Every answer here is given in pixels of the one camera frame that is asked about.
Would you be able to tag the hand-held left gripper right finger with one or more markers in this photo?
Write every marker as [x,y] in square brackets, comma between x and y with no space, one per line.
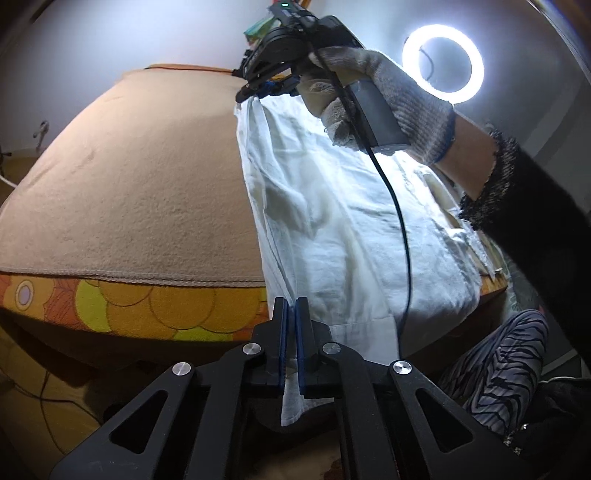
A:
[303,350]

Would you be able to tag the person's right hand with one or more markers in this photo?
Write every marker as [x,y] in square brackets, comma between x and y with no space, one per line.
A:
[406,92]

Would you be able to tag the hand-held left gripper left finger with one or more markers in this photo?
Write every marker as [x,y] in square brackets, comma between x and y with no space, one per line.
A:
[280,350]

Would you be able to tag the orange floral bedsheet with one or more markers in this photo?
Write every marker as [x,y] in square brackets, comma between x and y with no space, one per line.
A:
[138,309]

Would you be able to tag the white power plug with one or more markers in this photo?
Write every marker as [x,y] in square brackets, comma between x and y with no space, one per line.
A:
[42,129]

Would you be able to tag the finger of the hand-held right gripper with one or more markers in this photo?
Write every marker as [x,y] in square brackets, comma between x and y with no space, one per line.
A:
[279,87]
[245,92]

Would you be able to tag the person's zebra-patterned trouser leg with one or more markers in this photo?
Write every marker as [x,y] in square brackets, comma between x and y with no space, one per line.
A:
[498,364]

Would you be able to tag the dark cloth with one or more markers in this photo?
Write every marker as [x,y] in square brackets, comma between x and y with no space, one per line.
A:
[554,424]

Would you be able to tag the white shirt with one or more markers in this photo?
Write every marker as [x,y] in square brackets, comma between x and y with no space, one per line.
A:
[346,230]

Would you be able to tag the person's right forearm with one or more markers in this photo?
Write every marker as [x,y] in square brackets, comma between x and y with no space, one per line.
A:
[531,217]

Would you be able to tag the beige blanket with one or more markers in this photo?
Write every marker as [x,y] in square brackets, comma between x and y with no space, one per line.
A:
[138,184]

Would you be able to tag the colourful hanging cloth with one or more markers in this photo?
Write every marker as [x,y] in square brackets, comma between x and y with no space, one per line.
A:
[258,28]

